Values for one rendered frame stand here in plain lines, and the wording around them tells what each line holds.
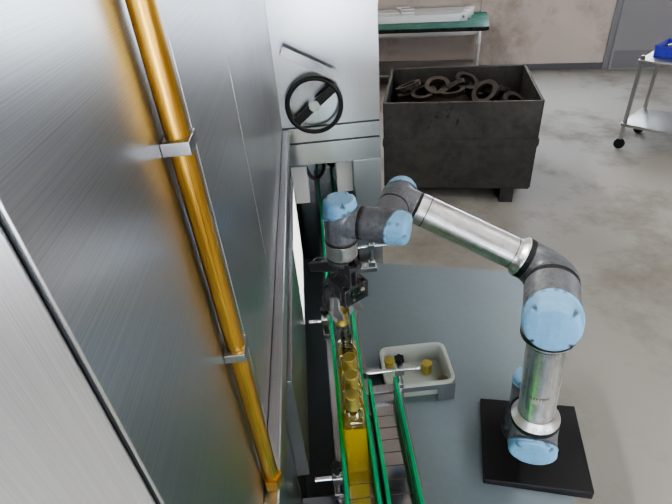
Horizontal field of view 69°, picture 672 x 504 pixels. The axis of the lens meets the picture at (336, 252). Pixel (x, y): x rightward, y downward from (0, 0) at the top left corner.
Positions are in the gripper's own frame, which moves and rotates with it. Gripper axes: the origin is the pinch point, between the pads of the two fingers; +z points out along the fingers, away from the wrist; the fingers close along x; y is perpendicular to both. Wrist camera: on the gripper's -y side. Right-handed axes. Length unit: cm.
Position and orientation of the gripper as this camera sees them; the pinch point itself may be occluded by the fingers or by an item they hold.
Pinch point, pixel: (341, 313)
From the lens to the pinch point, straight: 128.2
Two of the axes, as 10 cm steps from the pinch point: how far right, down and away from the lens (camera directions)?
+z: 0.6, 8.0, 5.9
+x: 8.0, -3.9, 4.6
